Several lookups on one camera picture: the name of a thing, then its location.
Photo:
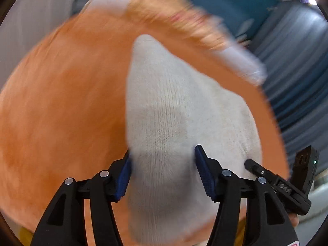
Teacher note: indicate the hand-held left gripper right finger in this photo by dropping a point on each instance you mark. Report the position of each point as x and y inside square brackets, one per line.
[205, 174]

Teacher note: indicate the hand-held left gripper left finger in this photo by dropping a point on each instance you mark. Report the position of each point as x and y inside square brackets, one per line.
[125, 174]

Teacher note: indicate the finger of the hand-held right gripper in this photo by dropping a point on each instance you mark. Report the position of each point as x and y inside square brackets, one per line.
[256, 167]

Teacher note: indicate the white knit sweater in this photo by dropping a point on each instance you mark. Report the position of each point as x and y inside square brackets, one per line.
[179, 107]

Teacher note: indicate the orange fleece blanket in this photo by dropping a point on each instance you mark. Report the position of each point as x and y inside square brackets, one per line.
[64, 94]

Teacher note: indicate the blue-grey curtain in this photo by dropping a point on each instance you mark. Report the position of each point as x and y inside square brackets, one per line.
[294, 69]

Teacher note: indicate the teal headboard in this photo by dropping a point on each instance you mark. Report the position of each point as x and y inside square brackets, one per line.
[225, 10]

